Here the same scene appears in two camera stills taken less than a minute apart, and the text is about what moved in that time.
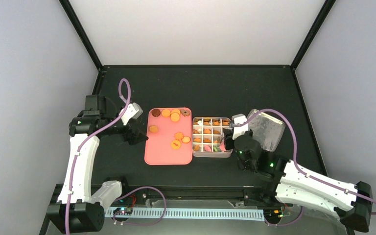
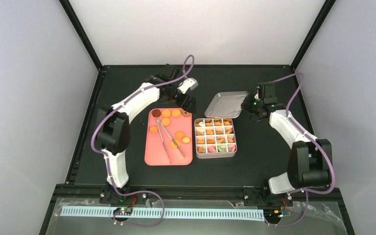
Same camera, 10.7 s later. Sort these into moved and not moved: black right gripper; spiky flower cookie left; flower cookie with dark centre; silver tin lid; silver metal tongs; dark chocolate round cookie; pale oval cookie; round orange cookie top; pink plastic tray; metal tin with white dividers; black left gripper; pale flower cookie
Moved: black right gripper; silver metal tongs; silver tin lid; black left gripper
Not moved: spiky flower cookie left; flower cookie with dark centre; pale flower cookie; pink plastic tray; round orange cookie top; dark chocolate round cookie; pale oval cookie; metal tin with white dividers
